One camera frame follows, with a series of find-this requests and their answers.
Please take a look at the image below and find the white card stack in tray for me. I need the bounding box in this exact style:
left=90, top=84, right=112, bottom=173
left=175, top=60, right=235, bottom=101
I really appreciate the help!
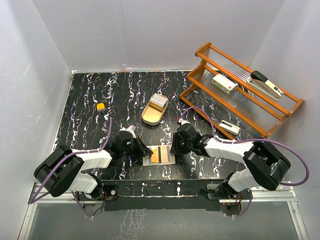
left=149, top=93, right=168, bottom=111

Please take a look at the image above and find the orange yellow small block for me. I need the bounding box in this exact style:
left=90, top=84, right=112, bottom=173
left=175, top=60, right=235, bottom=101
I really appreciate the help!
left=96, top=102, right=106, bottom=113

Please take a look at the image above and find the beige leather card holder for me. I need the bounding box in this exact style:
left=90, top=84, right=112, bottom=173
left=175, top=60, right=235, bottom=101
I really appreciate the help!
left=142, top=145, right=176, bottom=167

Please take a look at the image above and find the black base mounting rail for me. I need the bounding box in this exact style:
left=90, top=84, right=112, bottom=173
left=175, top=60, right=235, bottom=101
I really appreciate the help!
left=74, top=178, right=253, bottom=212

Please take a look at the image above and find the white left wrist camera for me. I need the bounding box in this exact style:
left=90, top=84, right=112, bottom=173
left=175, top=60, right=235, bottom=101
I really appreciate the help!
left=120, top=125, right=137, bottom=138

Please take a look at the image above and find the orange wooden shelf rack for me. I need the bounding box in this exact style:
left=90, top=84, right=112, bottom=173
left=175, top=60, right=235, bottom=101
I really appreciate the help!
left=179, top=42, right=304, bottom=140

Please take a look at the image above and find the large black beige stapler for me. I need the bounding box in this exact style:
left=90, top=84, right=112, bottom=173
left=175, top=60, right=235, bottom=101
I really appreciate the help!
left=246, top=70, right=284, bottom=101

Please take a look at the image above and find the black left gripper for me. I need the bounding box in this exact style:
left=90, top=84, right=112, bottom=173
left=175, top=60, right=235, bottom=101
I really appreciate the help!
left=120, top=135, right=153, bottom=159

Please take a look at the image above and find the white staples box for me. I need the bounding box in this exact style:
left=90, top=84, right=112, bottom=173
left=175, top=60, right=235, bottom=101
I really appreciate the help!
left=211, top=73, right=238, bottom=95

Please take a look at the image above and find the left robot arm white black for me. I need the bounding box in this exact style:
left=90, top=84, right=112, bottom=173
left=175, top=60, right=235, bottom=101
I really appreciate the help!
left=33, top=128, right=153, bottom=200

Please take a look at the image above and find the beige oval card tray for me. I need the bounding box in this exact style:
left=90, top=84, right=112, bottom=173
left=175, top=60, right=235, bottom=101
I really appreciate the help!
left=141, top=98, right=169, bottom=126

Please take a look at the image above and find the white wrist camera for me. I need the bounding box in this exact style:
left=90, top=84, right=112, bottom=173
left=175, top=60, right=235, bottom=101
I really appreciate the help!
left=120, top=125, right=137, bottom=138
left=177, top=118, right=190, bottom=126

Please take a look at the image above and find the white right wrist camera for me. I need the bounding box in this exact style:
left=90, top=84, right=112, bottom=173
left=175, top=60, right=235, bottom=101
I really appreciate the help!
left=177, top=118, right=190, bottom=126

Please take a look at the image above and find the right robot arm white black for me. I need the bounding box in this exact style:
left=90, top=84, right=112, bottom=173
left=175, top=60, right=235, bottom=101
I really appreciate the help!
left=170, top=122, right=291, bottom=199

